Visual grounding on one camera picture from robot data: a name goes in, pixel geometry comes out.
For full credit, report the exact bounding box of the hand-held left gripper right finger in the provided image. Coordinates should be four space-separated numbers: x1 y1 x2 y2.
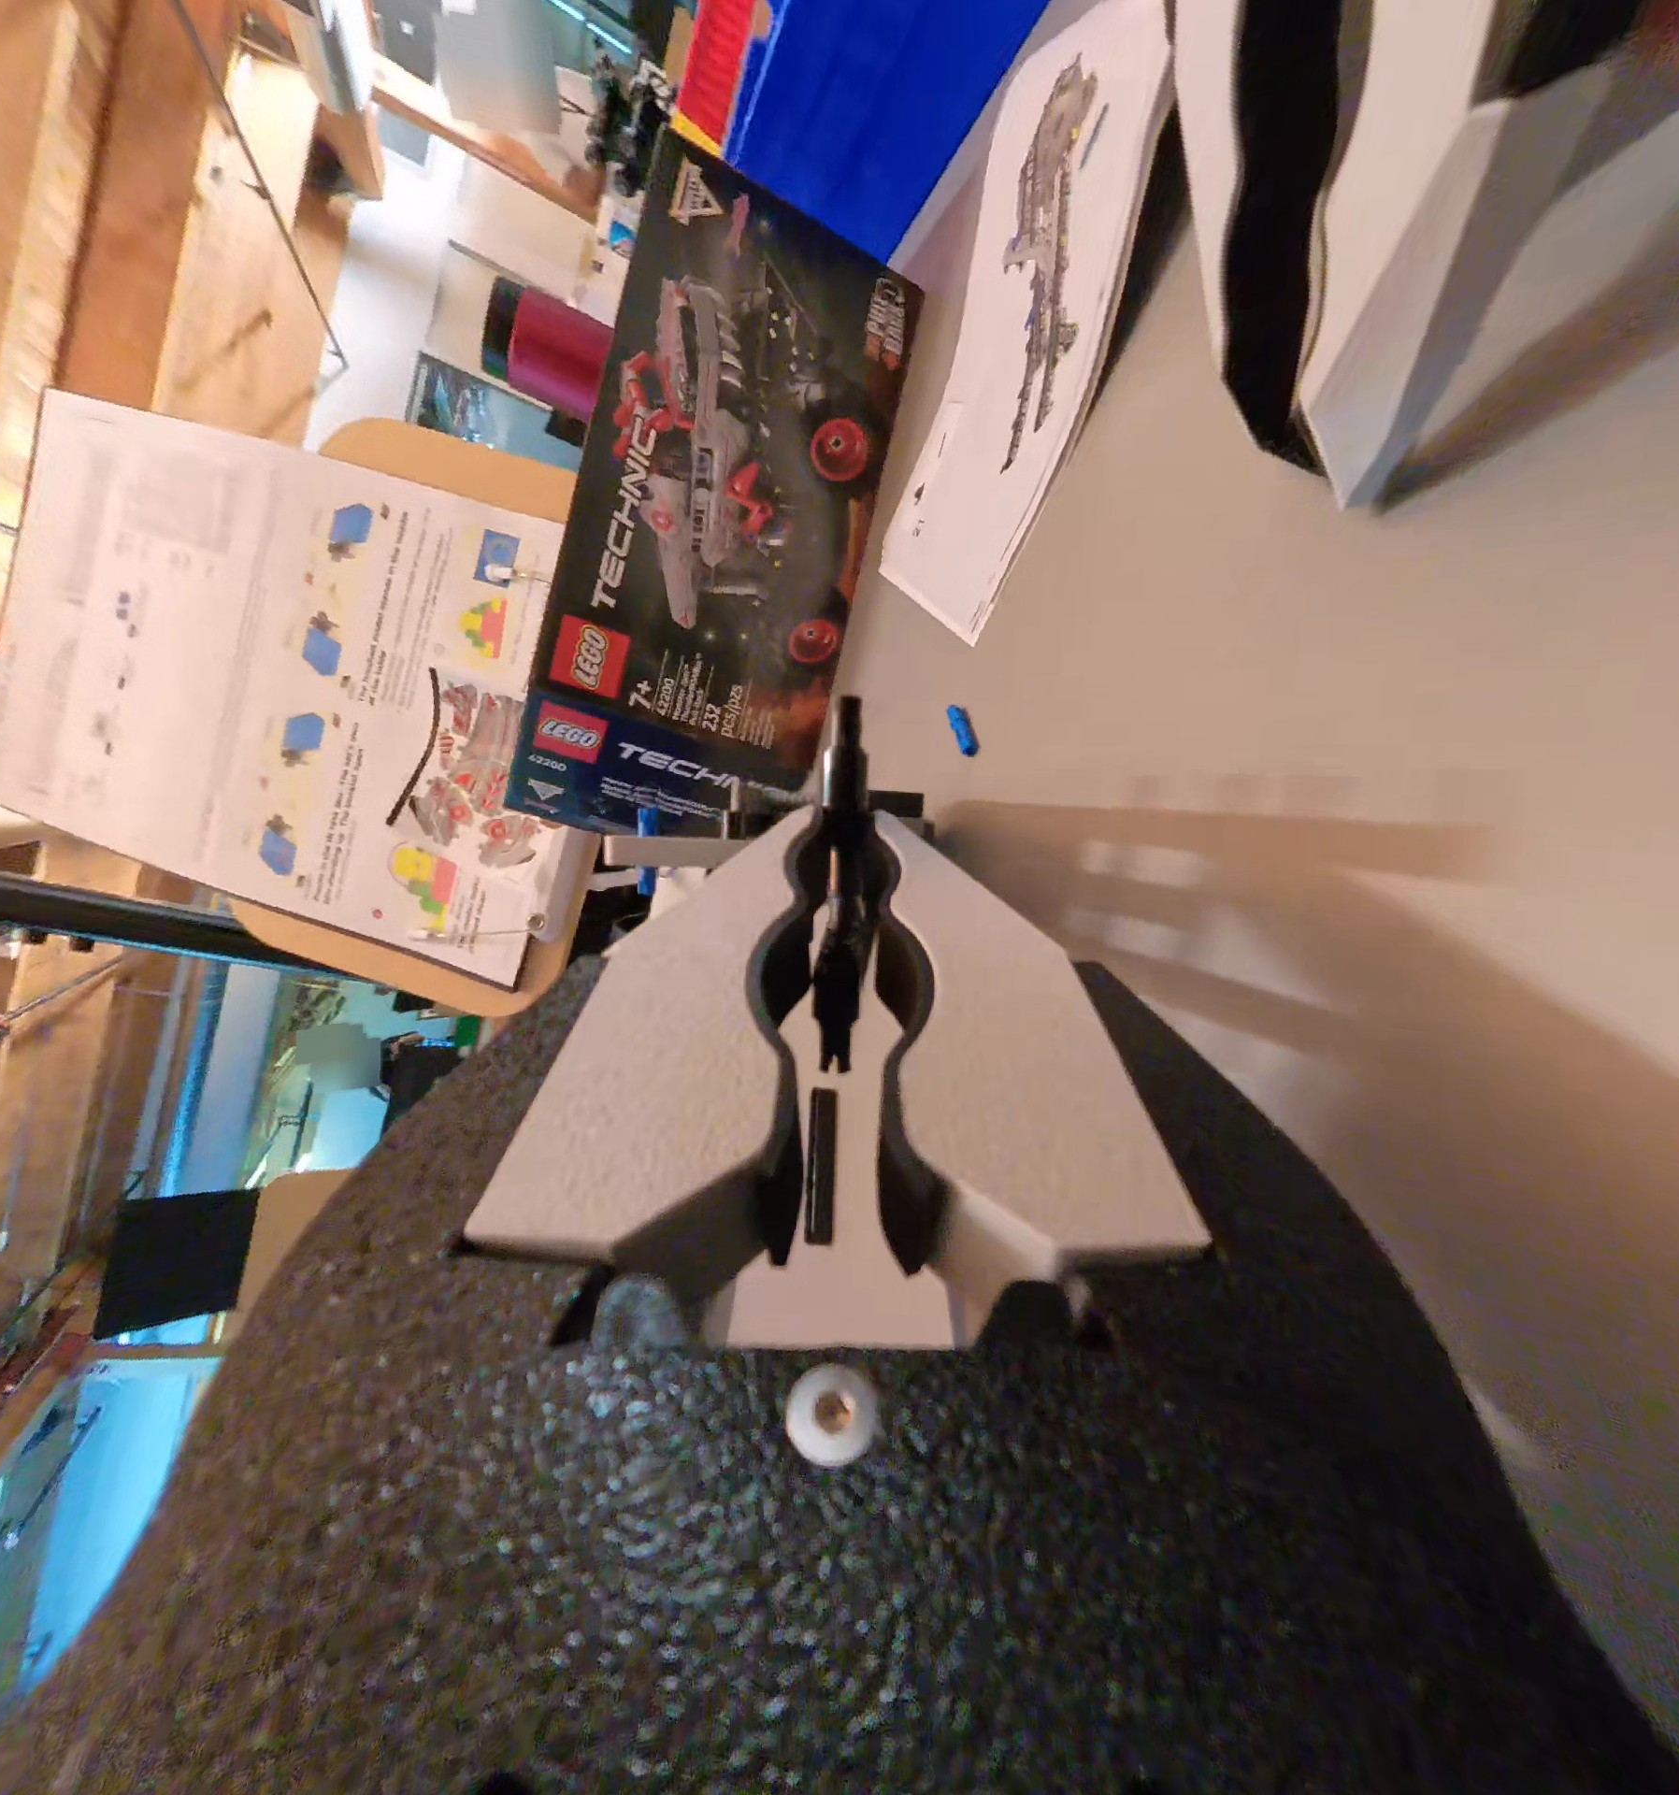
868 811 1217 1350

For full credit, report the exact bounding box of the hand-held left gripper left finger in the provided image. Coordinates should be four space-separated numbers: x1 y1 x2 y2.
459 808 825 1346

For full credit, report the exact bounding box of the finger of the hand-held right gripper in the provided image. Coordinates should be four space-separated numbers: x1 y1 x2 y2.
1168 0 1362 471
1295 41 1679 510

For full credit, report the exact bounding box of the grey black toy brick model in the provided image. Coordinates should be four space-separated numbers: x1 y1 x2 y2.
599 695 925 1081

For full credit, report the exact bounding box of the grey desk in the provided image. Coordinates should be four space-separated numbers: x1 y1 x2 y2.
840 83 1679 1795

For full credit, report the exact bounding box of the white instruction booklet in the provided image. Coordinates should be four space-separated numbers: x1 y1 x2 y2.
878 0 1178 648

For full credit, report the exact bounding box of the blue storage bin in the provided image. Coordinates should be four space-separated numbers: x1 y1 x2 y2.
719 0 1051 269

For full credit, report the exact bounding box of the red storage bin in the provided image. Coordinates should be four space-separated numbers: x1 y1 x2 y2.
673 0 775 146

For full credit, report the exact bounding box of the black flat panel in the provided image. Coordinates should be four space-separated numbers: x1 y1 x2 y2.
91 1191 266 1344

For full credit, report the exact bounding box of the black pole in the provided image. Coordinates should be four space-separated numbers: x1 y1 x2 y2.
0 859 408 985

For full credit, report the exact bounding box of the black toy set box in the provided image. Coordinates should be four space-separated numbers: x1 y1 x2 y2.
503 133 925 836

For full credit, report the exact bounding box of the maroon cylindrical container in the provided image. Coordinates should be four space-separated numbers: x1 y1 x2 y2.
482 278 620 425

